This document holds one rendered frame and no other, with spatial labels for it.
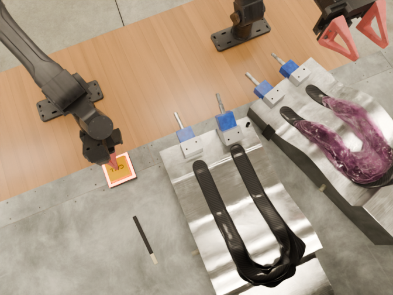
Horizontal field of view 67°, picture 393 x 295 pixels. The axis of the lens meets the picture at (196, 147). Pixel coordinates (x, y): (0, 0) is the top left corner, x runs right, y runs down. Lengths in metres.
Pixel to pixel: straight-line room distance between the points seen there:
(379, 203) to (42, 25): 2.17
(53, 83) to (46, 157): 0.33
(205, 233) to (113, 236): 0.27
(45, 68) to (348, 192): 0.77
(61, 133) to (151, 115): 0.28
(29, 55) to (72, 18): 1.65
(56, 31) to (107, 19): 0.35
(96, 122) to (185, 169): 0.25
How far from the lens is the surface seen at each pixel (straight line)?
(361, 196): 0.88
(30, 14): 2.49
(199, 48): 1.05
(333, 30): 0.61
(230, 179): 0.78
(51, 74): 0.72
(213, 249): 0.73
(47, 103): 1.05
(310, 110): 0.92
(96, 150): 0.70
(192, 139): 0.77
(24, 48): 0.72
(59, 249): 0.93
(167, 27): 1.11
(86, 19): 2.32
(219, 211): 0.77
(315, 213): 0.91
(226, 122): 0.77
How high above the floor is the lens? 1.65
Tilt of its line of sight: 72 degrees down
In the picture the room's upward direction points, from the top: 2 degrees counter-clockwise
